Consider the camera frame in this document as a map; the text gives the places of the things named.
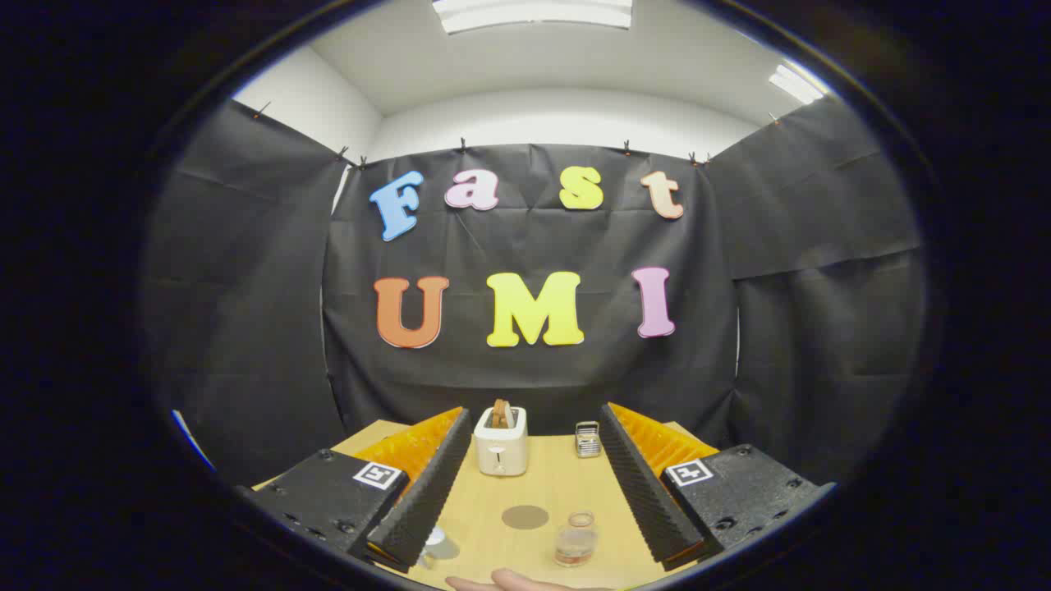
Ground wooden table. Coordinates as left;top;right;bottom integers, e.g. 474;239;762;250
250;419;723;591

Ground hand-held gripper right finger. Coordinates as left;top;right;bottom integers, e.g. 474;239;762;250
598;402;838;573

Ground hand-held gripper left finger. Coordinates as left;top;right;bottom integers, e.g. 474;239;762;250
238;406;472;574

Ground clear plastic juice bottle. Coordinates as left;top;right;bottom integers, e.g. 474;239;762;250
554;511;598;568

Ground small ceiling light panel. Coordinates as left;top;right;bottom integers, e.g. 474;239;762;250
769;64;824;105

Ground white cup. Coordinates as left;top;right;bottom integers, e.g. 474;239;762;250
415;525;461;570

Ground white toaster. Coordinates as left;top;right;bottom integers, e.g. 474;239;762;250
474;406;529;477

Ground large ceiling light panel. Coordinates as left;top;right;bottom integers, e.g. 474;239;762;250
433;0;633;35

